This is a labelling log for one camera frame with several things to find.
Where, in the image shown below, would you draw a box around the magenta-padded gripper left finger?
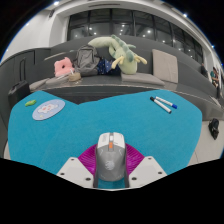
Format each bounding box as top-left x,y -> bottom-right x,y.
56,145 -> 100,188

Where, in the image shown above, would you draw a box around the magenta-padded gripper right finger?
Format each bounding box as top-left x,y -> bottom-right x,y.
124,143 -> 168,188

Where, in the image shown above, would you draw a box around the grey computer mouse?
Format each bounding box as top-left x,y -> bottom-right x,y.
95,131 -> 128,183

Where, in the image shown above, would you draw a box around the round light blue mouse pad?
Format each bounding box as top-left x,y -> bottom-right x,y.
31,99 -> 66,121

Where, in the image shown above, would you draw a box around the teal felt table cover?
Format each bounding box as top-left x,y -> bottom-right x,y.
7,89 -> 203,189

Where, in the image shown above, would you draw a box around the white marker with black cap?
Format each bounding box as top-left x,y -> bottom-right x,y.
149,96 -> 173,115

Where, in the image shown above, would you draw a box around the black bag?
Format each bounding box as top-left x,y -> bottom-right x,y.
208,117 -> 221,141

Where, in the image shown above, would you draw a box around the small green eraser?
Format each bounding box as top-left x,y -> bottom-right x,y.
24,99 -> 37,108

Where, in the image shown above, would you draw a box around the flat grey seat cushion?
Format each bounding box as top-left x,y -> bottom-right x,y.
120,72 -> 166,87
44,75 -> 71,88
29,77 -> 51,92

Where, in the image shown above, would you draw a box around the small tan pouch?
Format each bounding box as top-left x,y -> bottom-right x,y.
68,71 -> 82,83

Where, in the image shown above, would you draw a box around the black suitcase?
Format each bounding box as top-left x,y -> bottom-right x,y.
7,58 -> 32,109

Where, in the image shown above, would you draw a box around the pink plush cushion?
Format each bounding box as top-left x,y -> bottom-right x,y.
54,56 -> 75,78

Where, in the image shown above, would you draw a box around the upright grey seat cushion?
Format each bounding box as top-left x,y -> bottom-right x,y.
151,48 -> 179,84

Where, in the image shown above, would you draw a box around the dark blue dotted bag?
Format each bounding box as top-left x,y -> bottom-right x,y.
97,58 -> 121,76

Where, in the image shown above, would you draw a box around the green plush dragon toy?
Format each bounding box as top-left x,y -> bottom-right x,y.
87,34 -> 148,76

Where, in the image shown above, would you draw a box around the grey backpack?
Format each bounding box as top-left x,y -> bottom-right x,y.
73,44 -> 101,77

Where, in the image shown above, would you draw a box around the person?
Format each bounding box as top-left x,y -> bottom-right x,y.
209,66 -> 222,88
199,62 -> 209,78

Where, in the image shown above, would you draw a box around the ceiling lights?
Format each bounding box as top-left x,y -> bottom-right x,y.
24,0 -> 216,49

